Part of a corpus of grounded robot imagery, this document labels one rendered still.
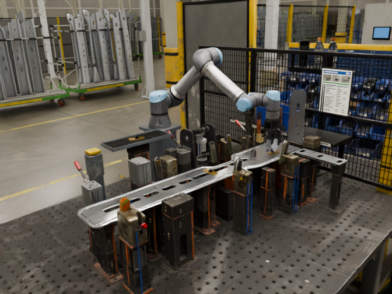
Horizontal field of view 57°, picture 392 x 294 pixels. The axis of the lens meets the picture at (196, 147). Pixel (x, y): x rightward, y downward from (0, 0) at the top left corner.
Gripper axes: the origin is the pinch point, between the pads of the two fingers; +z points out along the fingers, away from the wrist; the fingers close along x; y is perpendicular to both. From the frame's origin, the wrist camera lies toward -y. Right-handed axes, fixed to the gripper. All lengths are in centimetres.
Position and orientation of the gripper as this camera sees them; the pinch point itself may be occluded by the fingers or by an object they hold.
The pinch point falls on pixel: (273, 149)
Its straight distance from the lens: 221.7
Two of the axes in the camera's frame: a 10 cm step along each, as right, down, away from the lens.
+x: 6.5, 2.4, -7.2
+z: 0.4, 9.4, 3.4
